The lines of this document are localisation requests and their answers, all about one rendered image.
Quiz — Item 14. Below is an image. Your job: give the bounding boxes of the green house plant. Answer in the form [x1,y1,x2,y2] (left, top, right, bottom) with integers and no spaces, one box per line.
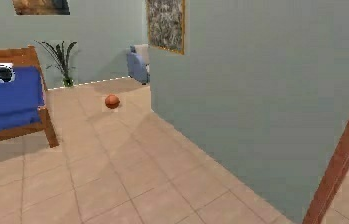
[35,40,79,88]

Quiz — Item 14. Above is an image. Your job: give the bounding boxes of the black and white round object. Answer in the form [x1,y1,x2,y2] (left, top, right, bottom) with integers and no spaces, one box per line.
[0,62,16,84]

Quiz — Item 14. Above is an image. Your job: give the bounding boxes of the gold framed grey picture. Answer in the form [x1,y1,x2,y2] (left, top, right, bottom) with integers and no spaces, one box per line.
[145,0,186,56]

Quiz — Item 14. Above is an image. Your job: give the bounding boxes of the wooden bed with blue cover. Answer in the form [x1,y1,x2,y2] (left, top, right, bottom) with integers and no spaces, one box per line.
[0,45,60,149]

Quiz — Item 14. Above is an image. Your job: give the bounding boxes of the orange basketball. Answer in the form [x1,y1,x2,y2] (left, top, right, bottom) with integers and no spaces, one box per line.
[104,94,121,110]

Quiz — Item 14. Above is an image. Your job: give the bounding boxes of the brown and dark framed picture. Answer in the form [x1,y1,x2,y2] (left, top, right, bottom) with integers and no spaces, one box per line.
[11,0,71,16]

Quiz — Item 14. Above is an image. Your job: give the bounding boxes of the blue armchair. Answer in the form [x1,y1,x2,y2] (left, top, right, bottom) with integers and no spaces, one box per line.
[126,43,151,85]

